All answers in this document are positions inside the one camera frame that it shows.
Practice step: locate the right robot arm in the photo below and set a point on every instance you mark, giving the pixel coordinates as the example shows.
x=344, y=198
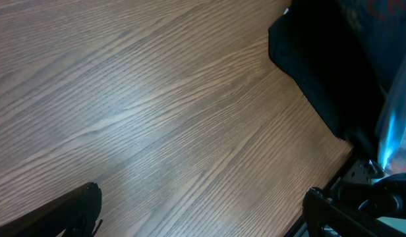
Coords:
x=357, y=190

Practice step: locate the light blue printed t-shirt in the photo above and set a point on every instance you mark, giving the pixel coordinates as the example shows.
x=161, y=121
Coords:
x=392, y=143

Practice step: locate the black garment at right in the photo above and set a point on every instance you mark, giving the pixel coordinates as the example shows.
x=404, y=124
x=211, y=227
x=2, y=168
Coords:
x=313, y=44

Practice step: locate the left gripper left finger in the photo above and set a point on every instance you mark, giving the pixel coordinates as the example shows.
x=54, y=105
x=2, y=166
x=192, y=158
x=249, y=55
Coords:
x=75, y=213

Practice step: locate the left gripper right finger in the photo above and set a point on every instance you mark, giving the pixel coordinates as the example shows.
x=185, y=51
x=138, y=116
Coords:
x=318, y=211

